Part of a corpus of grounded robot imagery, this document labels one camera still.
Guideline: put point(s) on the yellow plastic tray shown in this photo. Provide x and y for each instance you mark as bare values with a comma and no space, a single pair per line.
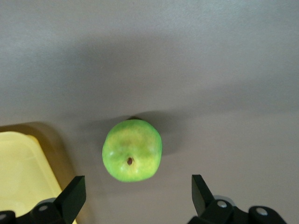
21,168

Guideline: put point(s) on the green apple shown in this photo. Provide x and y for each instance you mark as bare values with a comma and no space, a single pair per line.
132,151

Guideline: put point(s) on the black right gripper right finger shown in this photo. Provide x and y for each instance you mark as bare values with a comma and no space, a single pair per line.
202,198

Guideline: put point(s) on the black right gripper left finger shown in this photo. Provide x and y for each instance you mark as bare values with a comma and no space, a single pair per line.
70,198

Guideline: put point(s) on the brown table cover mat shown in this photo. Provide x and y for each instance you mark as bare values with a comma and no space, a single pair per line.
187,58

